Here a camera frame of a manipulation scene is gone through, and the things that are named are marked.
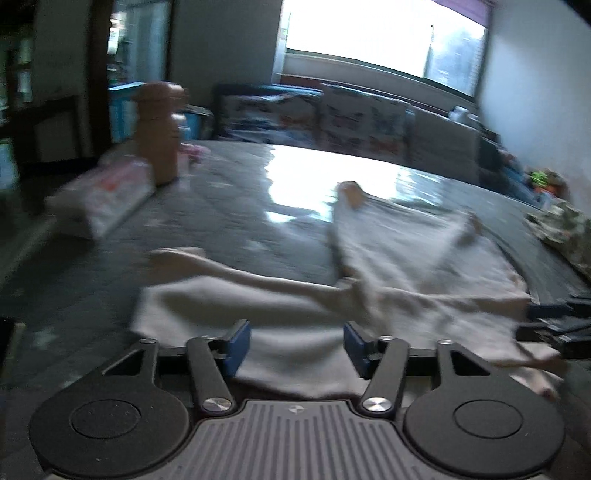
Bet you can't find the cream beige garment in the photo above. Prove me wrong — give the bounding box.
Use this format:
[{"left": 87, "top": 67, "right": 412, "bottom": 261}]
[{"left": 131, "top": 182, "right": 563, "bottom": 400}]

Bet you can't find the green floral garment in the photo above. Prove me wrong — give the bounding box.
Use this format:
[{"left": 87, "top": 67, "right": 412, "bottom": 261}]
[{"left": 525, "top": 199, "right": 591, "bottom": 278}]

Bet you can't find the colourful plush toy pile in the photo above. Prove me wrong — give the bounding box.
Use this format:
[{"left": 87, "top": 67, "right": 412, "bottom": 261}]
[{"left": 529, "top": 169, "right": 566, "bottom": 197}]

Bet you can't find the plain grey cushion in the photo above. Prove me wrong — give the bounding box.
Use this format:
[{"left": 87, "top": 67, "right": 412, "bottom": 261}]
[{"left": 408, "top": 108, "right": 481, "bottom": 184}]

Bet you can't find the pink tissue pack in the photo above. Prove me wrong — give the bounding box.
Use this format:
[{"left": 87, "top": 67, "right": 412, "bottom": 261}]
[{"left": 45, "top": 155, "right": 155, "bottom": 240}]

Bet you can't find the white plush toy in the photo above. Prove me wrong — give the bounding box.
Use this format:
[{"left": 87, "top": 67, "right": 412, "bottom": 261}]
[{"left": 448, "top": 105, "right": 481, "bottom": 129}]

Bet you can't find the small pink toy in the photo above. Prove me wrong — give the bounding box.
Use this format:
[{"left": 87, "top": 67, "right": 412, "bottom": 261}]
[{"left": 179, "top": 143, "right": 211, "bottom": 162}]

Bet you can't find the window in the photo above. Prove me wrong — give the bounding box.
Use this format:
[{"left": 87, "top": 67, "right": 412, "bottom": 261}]
[{"left": 286, "top": 1, "right": 494, "bottom": 97}]

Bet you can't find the upright butterfly pillow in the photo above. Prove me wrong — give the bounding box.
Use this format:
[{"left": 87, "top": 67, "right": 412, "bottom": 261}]
[{"left": 318, "top": 84, "right": 410, "bottom": 165}]

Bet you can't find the pink cartoon water bottle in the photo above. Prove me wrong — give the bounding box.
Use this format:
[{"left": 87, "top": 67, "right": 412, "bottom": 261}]
[{"left": 133, "top": 81, "right": 187, "bottom": 186}]

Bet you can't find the blue sofa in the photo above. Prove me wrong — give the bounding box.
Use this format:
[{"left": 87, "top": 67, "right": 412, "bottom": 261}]
[{"left": 186, "top": 83, "right": 539, "bottom": 206}]

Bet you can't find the left butterfly pillow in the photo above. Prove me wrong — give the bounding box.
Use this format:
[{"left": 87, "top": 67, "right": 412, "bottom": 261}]
[{"left": 217, "top": 93, "right": 320, "bottom": 148}]

